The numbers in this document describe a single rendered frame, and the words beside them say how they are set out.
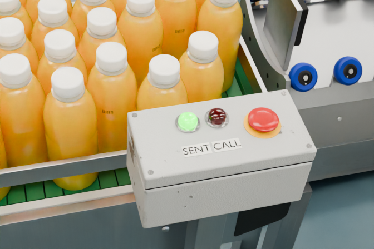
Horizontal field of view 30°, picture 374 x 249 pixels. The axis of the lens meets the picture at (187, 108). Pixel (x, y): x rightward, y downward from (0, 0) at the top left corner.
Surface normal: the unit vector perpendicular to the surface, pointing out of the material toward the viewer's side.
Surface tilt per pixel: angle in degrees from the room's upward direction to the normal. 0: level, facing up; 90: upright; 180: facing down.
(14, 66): 0
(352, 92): 52
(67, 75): 0
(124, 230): 90
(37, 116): 90
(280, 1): 90
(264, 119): 0
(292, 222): 90
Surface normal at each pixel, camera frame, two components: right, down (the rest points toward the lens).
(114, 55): 0.07, -0.67
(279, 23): -0.96, 0.14
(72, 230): 0.25, 0.73
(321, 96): 0.25, 0.16
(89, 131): 0.74, 0.53
